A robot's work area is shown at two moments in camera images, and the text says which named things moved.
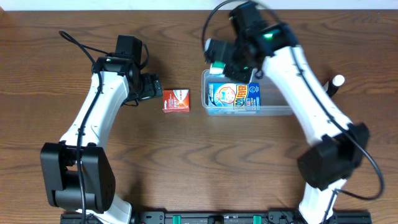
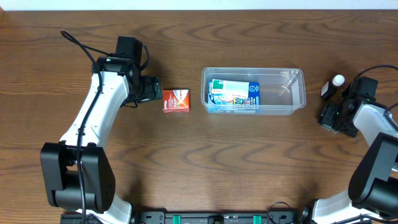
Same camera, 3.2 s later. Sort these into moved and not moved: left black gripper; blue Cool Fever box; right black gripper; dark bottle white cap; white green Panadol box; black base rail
Moved: right black gripper; white green Panadol box
Not moved: blue Cool Fever box; left black gripper; black base rail; dark bottle white cap
